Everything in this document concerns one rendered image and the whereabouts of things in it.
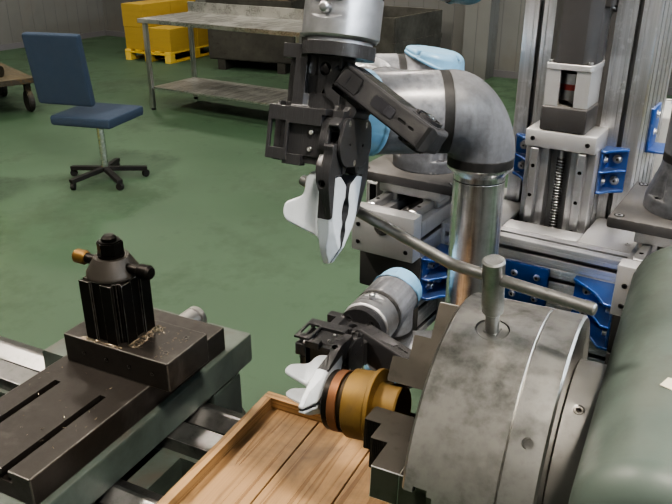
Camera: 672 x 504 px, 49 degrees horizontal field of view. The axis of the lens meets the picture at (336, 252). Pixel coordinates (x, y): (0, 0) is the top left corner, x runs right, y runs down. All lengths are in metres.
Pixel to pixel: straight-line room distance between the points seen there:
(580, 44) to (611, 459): 0.95
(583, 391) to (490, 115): 0.42
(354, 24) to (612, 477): 0.43
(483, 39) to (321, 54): 8.04
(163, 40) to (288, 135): 9.25
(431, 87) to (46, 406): 0.71
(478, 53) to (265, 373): 6.38
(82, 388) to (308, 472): 0.36
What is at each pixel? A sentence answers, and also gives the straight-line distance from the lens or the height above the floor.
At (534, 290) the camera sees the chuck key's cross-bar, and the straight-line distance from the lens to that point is 0.70.
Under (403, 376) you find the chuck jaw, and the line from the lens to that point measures 0.87.
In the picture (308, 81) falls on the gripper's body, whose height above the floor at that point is 1.47.
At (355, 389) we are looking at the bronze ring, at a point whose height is 1.11.
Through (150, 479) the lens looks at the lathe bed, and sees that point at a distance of 1.19.
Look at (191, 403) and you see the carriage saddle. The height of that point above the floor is 0.89.
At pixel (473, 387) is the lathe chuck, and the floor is 1.21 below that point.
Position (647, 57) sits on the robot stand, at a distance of 1.49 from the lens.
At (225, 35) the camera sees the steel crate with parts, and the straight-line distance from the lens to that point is 9.25.
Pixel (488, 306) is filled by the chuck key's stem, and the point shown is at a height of 1.27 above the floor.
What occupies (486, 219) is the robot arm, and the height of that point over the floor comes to 1.22.
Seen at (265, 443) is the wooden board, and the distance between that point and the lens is 1.16.
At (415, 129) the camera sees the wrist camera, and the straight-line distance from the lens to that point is 0.67.
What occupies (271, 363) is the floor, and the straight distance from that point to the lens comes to 2.98.
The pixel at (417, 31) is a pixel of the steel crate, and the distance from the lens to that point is 8.33.
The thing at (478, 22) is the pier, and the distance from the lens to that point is 8.73.
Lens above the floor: 1.61
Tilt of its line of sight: 24 degrees down
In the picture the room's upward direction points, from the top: straight up
